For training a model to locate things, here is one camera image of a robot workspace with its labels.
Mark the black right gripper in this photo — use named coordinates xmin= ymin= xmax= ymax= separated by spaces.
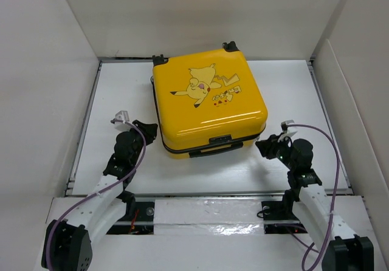
xmin=253 ymin=132 xmax=295 ymax=170

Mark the yellow hard-shell suitcase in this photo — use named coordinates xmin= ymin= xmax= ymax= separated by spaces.
xmin=151 ymin=41 xmax=268 ymax=159

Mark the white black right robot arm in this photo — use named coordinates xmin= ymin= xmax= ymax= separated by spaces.
xmin=255 ymin=134 xmax=374 ymax=270

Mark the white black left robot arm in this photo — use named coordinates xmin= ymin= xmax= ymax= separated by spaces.
xmin=41 ymin=120 xmax=158 ymax=270

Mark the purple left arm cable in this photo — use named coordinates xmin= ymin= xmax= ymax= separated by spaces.
xmin=46 ymin=120 xmax=147 ymax=269

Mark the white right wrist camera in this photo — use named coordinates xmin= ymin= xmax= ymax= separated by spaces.
xmin=278 ymin=120 xmax=297 ymax=142

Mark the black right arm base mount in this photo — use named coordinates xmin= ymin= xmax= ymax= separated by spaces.
xmin=256 ymin=189 xmax=322 ymax=235

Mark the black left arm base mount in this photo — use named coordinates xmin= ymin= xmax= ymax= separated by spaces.
xmin=106 ymin=191 xmax=155 ymax=235

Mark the aluminium mounting rail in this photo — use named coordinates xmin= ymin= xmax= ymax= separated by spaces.
xmin=100 ymin=193 xmax=353 ymax=227

